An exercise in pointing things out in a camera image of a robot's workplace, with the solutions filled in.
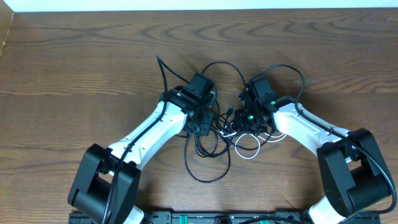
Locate black usb cable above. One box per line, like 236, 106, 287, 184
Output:
175, 61, 274, 184

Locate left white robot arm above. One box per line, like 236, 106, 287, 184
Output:
67, 73, 217, 223

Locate white usb cable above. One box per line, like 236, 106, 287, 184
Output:
219, 130, 289, 160

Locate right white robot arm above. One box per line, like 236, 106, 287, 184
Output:
233, 77, 397, 223

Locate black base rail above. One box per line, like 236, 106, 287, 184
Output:
68, 208, 382, 224

